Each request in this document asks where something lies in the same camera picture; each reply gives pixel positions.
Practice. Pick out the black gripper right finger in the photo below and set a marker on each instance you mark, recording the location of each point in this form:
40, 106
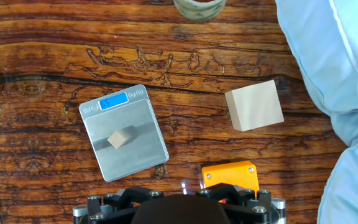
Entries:
250, 208

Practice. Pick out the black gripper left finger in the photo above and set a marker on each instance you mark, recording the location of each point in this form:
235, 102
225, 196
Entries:
110, 208

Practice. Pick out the small wooden block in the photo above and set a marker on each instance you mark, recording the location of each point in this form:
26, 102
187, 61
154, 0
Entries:
118, 138

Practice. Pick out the silver digital pocket scale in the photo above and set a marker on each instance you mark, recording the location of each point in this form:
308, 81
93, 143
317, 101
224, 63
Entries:
135, 155

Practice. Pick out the orange emergency stop button box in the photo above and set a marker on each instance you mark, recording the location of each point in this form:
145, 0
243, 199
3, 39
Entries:
232, 175

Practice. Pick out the large wooden cube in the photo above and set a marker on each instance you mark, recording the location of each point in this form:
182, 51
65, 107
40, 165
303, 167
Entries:
255, 104

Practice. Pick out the light blue elephant pillow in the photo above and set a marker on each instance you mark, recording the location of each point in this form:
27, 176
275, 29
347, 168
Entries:
337, 62

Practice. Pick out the clear packing tape roll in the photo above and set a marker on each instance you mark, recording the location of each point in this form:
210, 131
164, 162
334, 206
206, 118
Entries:
197, 11

